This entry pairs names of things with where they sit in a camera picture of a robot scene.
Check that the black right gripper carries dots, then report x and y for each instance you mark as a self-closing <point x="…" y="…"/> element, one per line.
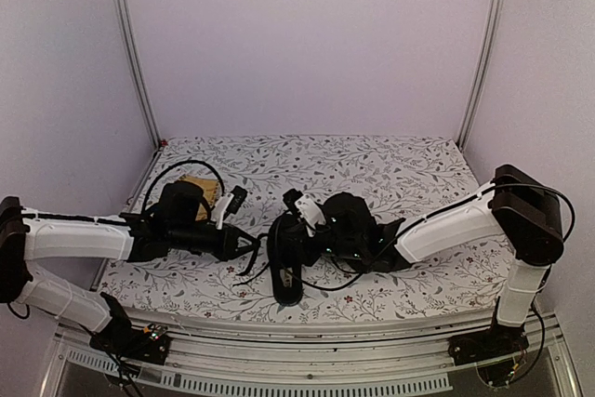
<point x="308" y="256"/>

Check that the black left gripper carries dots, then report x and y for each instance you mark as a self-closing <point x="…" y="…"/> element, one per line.
<point x="228" y="247"/>

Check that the black shoe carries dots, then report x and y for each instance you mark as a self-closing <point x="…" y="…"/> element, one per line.
<point x="283" y="245"/>

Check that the black shoelace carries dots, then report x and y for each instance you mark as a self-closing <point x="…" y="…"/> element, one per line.
<point x="252" y="262"/>

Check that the red-soled shoe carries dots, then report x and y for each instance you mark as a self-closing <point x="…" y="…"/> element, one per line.
<point x="375" y="251"/>

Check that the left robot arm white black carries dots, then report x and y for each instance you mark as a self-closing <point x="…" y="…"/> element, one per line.
<point x="181" y="219"/>

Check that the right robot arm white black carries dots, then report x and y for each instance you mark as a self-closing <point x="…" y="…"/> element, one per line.
<point x="512" y="203"/>

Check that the woven bamboo tray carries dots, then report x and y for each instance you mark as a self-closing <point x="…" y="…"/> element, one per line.
<point x="211" y="188"/>

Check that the floral tablecloth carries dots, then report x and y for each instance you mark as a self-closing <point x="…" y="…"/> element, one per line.
<point x="396" y="176"/>

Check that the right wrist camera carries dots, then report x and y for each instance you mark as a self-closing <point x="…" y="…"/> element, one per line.
<point x="306" y="210"/>

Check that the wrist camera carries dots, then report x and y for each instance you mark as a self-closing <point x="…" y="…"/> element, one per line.
<point x="228" y="204"/>
<point x="306" y="210"/>

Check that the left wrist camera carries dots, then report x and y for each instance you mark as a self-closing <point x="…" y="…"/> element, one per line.
<point x="228" y="204"/>

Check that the front aluminium rail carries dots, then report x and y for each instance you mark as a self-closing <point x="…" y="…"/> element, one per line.
<point x="394" y="358"/>

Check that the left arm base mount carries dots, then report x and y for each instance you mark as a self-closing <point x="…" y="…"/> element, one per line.
<point x="123" y="341"/>

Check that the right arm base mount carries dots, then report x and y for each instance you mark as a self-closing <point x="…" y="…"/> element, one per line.
<point x="495" y="341"/>

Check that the left aluminium frame post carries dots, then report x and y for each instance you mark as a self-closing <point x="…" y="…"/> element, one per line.
<point x="133" y="61"/>

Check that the aluminium frame post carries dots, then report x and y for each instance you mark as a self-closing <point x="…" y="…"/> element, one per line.
<point x="476" y="92"/>
<point x="133" y="61"/>

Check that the right aluminium frame post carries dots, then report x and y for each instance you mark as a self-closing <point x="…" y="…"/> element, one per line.
<point x="476" y="92"/>

